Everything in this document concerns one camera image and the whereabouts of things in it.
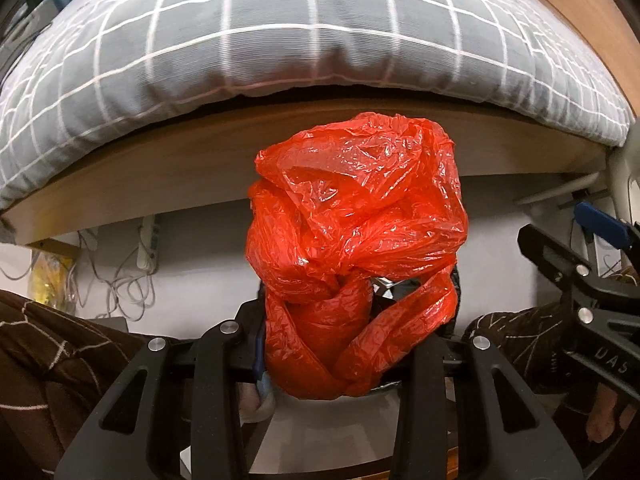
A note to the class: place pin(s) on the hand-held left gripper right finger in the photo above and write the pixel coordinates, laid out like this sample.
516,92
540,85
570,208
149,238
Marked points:
435,365

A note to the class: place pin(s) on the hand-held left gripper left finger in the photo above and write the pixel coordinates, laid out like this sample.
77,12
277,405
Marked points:
220,355

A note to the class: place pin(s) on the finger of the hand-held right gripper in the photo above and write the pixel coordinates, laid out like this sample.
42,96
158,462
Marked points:
555,255
602,222

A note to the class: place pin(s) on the red plastic bag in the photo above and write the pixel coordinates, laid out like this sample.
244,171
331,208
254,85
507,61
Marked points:
350,200

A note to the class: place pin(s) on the person's right hand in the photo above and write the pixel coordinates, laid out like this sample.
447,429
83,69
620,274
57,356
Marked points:
602,415

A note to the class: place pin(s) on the white metal rack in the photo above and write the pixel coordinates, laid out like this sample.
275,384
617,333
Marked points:
620,170

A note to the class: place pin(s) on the white power strip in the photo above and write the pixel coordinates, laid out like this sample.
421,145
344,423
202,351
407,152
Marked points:
148,242

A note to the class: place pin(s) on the person's left leg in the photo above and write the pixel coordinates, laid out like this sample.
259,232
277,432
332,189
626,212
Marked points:
60,360

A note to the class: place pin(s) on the yellow plastic bag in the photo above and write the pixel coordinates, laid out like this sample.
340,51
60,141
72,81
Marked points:
50,277

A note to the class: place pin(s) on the wooden headboard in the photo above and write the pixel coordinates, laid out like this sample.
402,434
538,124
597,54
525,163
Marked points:
585,20

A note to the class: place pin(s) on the grey checked bed sheet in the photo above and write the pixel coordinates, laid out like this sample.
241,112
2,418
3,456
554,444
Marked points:
275,35

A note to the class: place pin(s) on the wooden bed frame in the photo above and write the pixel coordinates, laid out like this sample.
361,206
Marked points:
175,160

